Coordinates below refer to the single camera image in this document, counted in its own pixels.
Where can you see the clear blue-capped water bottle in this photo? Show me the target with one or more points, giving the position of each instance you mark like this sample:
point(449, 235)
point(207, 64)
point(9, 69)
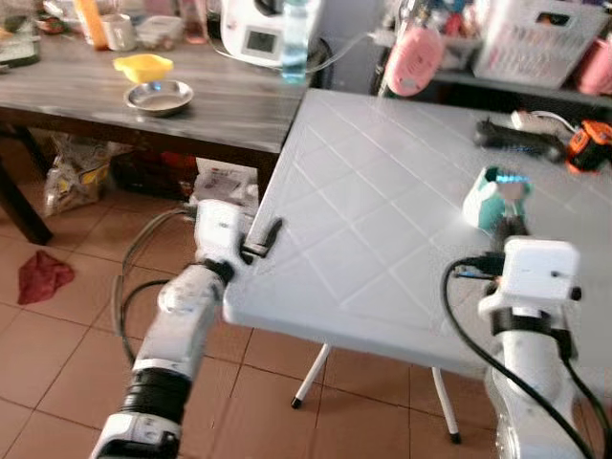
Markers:
point(295, 48)

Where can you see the yellow plastic bowl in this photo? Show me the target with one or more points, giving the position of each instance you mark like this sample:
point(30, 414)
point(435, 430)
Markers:
point(143, 67)

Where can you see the teal cup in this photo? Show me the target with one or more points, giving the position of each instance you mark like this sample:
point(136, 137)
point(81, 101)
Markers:
point(483, 206)

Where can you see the orange and black tool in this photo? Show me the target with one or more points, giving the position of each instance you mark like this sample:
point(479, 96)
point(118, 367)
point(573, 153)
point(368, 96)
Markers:
point(588, 148)

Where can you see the clear glass mug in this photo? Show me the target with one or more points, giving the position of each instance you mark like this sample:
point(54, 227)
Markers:
point(119, 32)

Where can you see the white plastic bin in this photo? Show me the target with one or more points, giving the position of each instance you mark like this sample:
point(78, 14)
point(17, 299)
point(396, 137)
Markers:
point(225, 182)

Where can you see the grey wooden dining table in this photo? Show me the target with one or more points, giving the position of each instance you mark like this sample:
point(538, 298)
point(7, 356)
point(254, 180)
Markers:
point(220, 105)

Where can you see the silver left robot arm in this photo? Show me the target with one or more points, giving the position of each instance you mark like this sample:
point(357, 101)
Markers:
point(177, 325)

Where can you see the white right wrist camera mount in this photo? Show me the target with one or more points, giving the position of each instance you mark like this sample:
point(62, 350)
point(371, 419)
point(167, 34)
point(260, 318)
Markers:
point(535, 273)

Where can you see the orange bottle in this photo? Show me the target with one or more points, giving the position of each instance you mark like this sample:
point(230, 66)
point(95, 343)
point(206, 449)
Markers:
point(93, 24)

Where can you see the black handheld tool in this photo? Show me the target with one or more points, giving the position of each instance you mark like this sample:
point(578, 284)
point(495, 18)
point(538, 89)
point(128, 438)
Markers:
point(516, 141)

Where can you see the shallow metal bowl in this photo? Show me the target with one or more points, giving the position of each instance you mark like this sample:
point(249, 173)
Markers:
point(160, 98)

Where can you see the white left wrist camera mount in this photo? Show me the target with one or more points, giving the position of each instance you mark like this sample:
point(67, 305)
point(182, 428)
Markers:
point(218, 229)

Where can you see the printed shopping bag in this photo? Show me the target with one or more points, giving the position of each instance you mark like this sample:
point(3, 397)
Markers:
point(76, 177)

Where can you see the pink round appliance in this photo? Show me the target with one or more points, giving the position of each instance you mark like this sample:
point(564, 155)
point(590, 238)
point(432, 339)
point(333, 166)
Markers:
point(413, 62)

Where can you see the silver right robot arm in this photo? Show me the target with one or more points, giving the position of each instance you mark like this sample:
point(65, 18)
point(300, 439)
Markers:
point(531, 392)

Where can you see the white slotted plastic basket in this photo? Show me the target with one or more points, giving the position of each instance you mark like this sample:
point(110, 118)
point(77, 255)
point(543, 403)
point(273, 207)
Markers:
point(535, 48)

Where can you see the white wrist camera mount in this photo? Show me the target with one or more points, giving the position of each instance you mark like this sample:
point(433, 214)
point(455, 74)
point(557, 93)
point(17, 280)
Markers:
point(535, 273)
point(218, 229)

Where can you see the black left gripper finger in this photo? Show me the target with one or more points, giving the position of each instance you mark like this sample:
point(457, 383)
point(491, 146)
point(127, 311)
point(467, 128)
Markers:
point(268, 235)

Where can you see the white plastic folding table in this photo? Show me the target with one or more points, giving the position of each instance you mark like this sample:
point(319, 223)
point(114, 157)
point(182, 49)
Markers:
point(382, 210)

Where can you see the pink plastic basket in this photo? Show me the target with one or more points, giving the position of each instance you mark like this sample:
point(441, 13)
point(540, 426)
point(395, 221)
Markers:
point(595, 69)

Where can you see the clear plastic container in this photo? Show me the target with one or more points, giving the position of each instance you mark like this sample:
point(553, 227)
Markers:
point(160, 32)

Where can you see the red cloth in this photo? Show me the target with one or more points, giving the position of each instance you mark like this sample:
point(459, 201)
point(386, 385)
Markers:
point(43, 277)

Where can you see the white kitchen food processor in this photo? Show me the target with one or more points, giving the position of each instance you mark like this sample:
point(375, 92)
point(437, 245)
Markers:
point(249, 29)

